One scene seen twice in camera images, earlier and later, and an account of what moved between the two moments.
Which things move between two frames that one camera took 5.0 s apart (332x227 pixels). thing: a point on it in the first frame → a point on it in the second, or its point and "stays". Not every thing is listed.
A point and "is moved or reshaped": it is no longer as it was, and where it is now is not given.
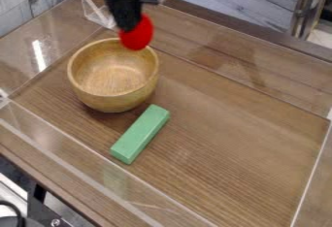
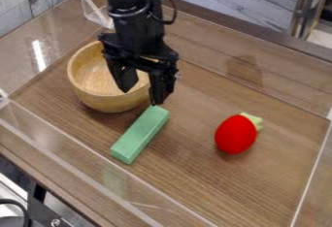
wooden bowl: x=111 y=77 stays
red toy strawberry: x=135 y=38 is moved or reshaped
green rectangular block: x=131 y=142 stays
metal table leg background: x=308 y=13 stays
